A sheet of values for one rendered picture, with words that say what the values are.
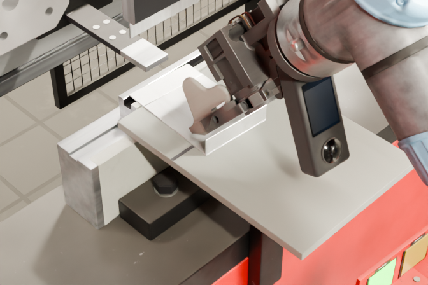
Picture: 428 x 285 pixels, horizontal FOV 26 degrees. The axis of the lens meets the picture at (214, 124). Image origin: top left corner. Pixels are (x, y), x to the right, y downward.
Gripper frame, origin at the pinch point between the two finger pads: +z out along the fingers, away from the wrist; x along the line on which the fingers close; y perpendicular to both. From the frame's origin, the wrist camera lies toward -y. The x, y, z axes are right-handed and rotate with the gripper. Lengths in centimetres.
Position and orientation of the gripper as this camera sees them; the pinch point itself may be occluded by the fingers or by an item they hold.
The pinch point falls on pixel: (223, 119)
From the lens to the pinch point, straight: 97.9
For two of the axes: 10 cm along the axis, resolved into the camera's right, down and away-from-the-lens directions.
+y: -5.1, -8.6, 0.1
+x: -7.5, 4.4, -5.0
